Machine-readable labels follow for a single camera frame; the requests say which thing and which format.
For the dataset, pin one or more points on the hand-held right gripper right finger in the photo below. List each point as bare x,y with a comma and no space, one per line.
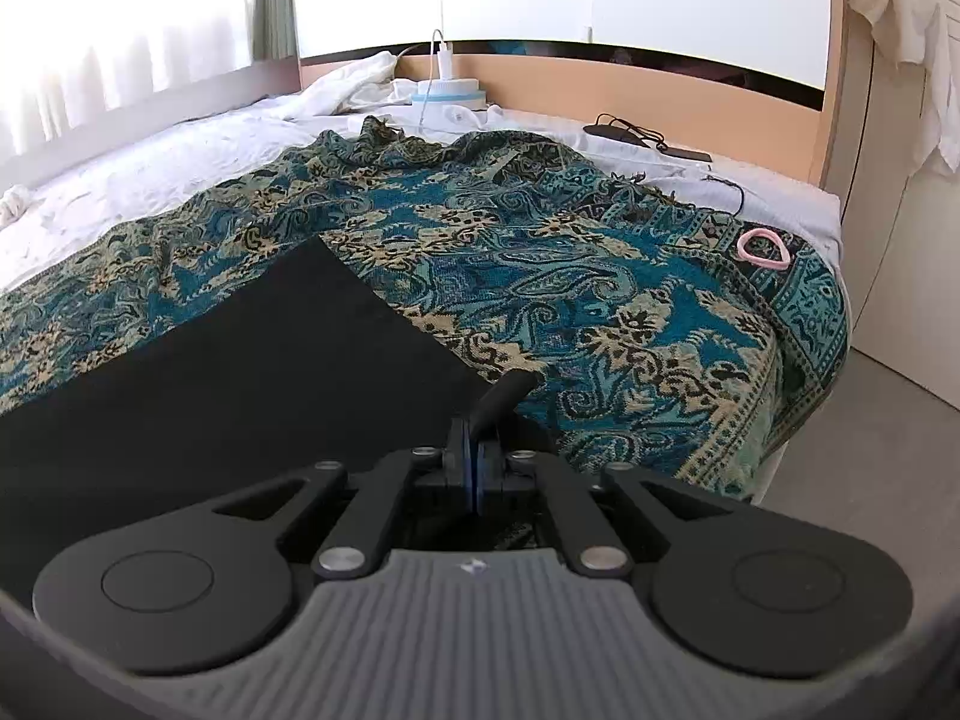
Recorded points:
489,469

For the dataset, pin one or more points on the crumpled white cloth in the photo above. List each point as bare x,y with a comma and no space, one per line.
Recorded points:
337,86

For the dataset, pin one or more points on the folded white towel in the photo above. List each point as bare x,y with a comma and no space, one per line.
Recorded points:
11,204

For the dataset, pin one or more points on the green curtain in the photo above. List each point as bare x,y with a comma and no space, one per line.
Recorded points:
274,0

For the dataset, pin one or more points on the hanging white cloth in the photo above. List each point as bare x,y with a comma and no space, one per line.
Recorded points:
937,75

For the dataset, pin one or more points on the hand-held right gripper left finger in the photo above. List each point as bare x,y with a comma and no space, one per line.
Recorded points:
459,465

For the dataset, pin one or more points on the white wardrobe door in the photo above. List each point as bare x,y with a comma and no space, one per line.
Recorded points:
900,277

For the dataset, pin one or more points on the black phone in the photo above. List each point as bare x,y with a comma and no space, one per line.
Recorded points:
686,154

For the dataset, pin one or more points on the white bed sheet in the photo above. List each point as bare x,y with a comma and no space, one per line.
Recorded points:
150,157

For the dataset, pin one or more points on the black pants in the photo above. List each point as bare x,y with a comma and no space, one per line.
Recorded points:
225,375

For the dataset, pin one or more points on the round white and blue device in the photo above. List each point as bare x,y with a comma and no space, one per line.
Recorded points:
448,94

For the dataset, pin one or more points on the white sheer curtain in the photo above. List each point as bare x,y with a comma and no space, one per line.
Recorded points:
112,37

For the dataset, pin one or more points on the wooden bed frame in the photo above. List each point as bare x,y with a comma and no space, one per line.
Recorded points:
540,75

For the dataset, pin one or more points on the blue paisley patterned blanket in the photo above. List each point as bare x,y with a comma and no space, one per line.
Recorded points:
600,277

